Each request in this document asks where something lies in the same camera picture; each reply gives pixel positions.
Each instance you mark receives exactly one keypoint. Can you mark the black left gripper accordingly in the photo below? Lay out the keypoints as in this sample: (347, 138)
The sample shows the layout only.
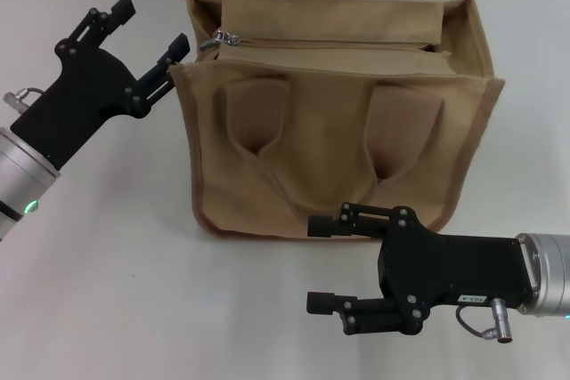
(84, 91)

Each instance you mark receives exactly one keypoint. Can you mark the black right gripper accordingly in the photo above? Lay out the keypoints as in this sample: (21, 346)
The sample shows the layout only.
(454, 269)

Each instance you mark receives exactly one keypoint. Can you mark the silver metal zipper pull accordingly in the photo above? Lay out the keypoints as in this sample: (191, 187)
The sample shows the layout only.
(218, 39)

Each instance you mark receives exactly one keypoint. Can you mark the khaki canvas food bag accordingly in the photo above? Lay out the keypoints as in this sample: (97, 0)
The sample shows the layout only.
(320, 131)

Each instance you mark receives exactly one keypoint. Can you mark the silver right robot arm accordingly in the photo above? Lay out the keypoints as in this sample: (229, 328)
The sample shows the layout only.
(548, 269)

